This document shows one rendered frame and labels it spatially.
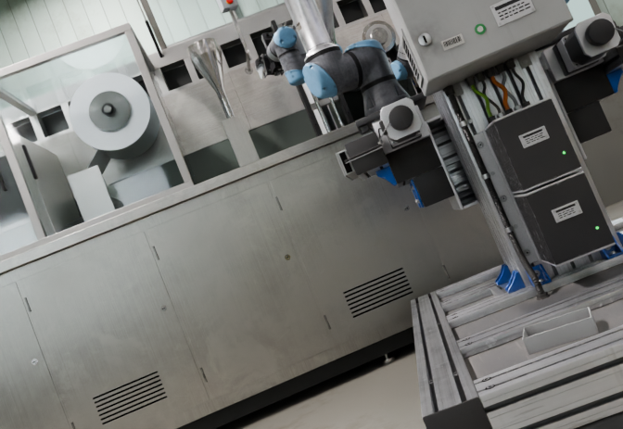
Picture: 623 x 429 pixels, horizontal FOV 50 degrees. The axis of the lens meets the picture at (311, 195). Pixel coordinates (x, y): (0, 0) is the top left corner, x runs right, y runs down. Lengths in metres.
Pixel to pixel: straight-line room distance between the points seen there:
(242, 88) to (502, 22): 1.86
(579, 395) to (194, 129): 2.42
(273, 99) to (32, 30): 2.98
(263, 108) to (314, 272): 0.99
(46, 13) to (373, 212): 3.81
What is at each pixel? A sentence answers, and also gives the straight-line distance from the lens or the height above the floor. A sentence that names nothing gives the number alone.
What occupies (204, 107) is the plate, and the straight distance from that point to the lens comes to 3.19.
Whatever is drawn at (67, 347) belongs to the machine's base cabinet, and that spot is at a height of 0.52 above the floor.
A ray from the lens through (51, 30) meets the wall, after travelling 5.69.
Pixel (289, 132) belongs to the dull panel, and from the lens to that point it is 3.15.
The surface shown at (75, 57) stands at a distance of 2.77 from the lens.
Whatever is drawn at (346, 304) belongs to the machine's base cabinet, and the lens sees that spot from 2.51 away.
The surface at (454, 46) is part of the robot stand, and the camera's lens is 1.53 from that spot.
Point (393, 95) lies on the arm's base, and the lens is 2.03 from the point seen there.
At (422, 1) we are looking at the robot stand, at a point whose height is 0.93.
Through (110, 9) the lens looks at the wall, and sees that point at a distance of 5.51.
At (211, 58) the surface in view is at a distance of 2.95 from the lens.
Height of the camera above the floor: 0.53
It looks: 4 degrees up
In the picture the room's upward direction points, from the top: 22 degrees counter-clockwise
